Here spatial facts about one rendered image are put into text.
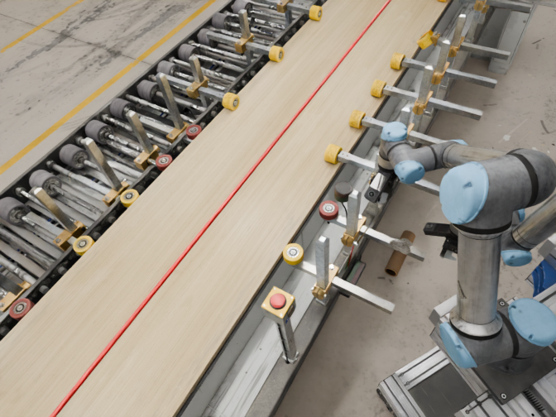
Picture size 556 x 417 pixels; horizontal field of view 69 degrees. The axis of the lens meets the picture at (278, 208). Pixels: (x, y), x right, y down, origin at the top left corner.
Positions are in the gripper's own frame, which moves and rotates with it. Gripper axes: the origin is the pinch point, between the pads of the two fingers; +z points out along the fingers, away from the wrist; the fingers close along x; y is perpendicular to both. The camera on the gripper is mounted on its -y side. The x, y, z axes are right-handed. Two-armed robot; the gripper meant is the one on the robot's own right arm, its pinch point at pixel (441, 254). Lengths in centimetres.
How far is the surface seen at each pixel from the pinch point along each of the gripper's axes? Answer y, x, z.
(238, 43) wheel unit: -146, 66, -13
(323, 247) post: -31, -35, -30
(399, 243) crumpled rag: -15.5, -4.4, -1.5
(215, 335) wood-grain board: -54, -72, -5
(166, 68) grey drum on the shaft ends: -185, 41, 0
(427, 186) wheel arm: -15.7, 19.9, -10.5
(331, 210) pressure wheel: -44.9, -5.7, -5.0
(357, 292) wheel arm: -20.4, -29.9, 1.2
